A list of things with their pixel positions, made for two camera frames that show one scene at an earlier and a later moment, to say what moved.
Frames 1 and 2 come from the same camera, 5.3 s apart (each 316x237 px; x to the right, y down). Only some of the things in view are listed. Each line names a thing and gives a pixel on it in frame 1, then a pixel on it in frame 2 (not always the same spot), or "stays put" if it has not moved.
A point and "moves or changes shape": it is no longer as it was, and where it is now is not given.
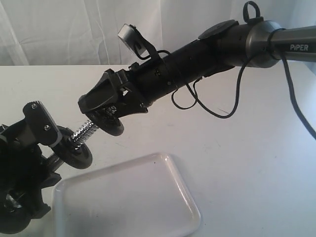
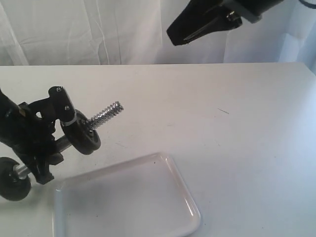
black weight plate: x=14 y=221 moves or changes shape
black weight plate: x=65 y=150 -> x=78 y=135
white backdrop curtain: x=62 y=32 stays put
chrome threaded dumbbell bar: x=54 y=161 -> x=63 y=142
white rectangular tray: x=145 y=197 stays put
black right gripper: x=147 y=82 -> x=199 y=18
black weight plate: x=106 y=118 -> x=85 y=138
